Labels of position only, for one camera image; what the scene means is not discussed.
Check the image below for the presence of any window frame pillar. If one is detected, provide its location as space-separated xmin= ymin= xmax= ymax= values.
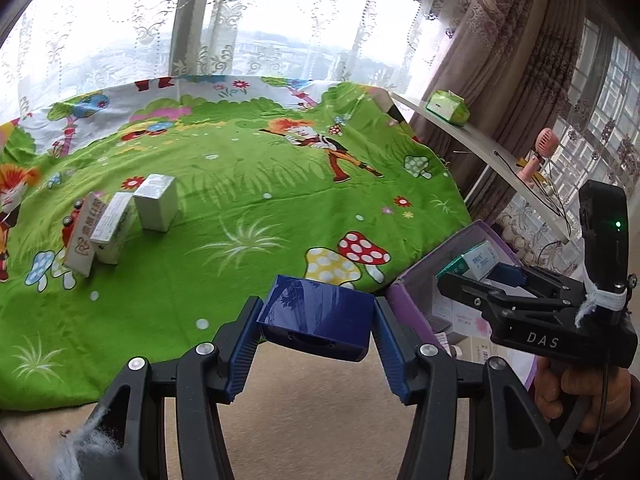
xmin=169 ymin=0 xmax=236 ymax=77

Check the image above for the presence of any white box with red letters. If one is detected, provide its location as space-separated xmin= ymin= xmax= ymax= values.
xmin=62 ymin=194 xmax=108 ymax=277

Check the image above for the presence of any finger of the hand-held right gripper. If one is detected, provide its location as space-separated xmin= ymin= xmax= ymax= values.
xmin=487 ymin=262 xmax=584 ymax=307
xmin=436 ymin=271 xmax=576 ymax=331

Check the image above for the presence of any white box with barcode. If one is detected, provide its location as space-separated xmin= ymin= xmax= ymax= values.
xmin=92 ymin=191 xmax=137 ymax=265

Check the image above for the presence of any large white pink-print box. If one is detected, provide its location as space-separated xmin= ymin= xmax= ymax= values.
xmin=450 ymin=307 xmax=493 ymax=343

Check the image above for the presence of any white lace curtain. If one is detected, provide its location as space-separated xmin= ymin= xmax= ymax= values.
xmin=495 ymin=15 xmax=640 ymax=281
xmin=0 ymin=0 xmax=451 ymax=126

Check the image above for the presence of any white cloth strip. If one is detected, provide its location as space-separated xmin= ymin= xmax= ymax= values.
xmin=50 ymin=404 xmax=123 ymax=480
xmin=574 ymin=280 xmax=628 ymax=328

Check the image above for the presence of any small silver white box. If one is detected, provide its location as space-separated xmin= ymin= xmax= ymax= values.
xmin=134 ymin=174 xmax=179 ymax=232

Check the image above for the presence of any green cartoon printed blanket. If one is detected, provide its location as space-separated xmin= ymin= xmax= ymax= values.
xmin=0 ymin=75 xmax=473 ymax=413

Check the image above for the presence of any dark blue glossy box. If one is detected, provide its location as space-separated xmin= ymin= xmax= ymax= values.
xmin=255 ymin=275 xmax=376 ymax=362

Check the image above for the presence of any thin black cable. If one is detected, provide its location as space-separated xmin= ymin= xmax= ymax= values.
xmin=542 ymin=180 xmax=573 ymax=222

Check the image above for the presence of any pink handheld fan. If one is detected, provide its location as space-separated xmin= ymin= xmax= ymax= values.
xmin=516 ymin=127 xmax=557 ymax=182

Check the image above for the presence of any purple cardboard box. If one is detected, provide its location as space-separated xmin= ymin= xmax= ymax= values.
xmin=385 ymin=219 xmax=538 ymax=391

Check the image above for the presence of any green tissue pack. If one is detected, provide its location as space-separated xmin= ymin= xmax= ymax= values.
xmin=425 ymin=89 xmax=472 ymax=127

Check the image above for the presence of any brown patterned drape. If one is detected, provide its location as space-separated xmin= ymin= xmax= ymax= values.
xmin=360 ymin=0 xmax=588 ymax=211

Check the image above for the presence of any person's right hand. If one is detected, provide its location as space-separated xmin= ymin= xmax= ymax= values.
xmin=534 ymin=355 xmax=632 ymax=426

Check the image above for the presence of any white and teal box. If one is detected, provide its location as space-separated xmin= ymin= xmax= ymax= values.
xmin=436 ymin=240 xmax=501 ymax=281

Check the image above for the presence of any person's right forearm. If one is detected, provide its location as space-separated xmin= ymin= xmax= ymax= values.
xmin=562 ymin=375 xmax=640 ymax=480

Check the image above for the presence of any beige plush cushion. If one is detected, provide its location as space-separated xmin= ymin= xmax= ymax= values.
xmin=0 ymin=345 xmax=536 ymax=480

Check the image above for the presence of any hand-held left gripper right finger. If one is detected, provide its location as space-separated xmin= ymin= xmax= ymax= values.
xmin=372 ymin=296 xmax=576 ymax=480

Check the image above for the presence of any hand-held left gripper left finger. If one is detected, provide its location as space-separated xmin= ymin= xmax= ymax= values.
xmin=92 ymin=296 xmax=266 ymax=480

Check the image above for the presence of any white shelf board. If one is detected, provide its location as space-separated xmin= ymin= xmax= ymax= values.
xmin=389 ymin=91 xmax=573 ymax=243

